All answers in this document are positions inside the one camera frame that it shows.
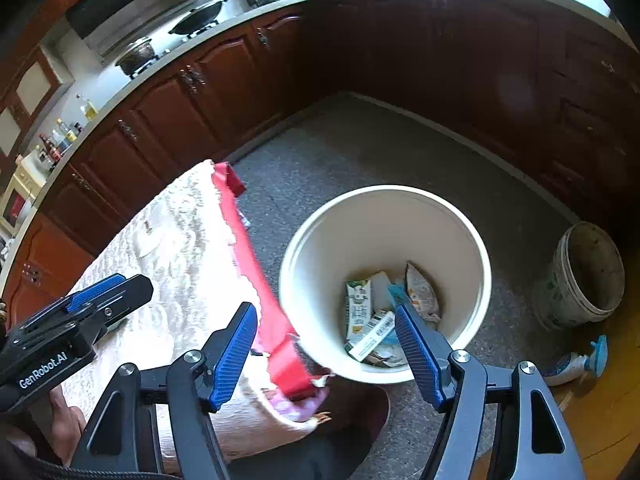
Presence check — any person's left hand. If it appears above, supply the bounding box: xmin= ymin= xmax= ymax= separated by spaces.
xmin=6 ymin=386 xmax=86 ymax=466

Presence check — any cream microwave oven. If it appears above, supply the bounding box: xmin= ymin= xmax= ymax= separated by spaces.
xmin=1 ymin=164 xmax=44 ymax=236

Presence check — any black wok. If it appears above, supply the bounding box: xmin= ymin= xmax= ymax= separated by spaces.
xmin=169 ymin=0 xmax=228 ymax=37

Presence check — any range hood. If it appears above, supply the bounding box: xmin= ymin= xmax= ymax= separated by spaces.
xmin=65 ymin=0 xmax=212 ymax=60

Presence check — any blue spray bottle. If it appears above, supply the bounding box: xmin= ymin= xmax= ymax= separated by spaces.
xmin=542 ymin=335 xmax=608 ymax=387

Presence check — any dark soy sauce bottle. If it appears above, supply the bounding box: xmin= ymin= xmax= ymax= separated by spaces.
xmin=39 ymin=133 xmax=62 ymax=166

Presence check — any dark cooking pot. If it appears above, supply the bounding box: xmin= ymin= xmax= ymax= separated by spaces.
xmin=115 ymin=37 xmax=158 ymax=79

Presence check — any beige embroidered tablecloth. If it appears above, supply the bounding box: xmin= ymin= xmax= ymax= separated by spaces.
xmin=62 ymin=159 xmax=321 ymax=460

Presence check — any white trash bucket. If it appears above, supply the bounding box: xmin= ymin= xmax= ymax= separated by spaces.
xmin=279 ymin=184 xmax=491 ymax=385

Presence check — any dirty white paint bucket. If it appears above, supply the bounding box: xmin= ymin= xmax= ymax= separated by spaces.
xmin=533 ymin=221 xmax=625 ymax=330

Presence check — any orange white snack bag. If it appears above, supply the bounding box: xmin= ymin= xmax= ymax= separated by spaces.
xmin=405 ymin=262 xmax=440 ymax=330

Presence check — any yellow oil bottle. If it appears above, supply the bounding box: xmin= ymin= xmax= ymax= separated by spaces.
xmin=76 ymin=94 xmax=98 ymax=122

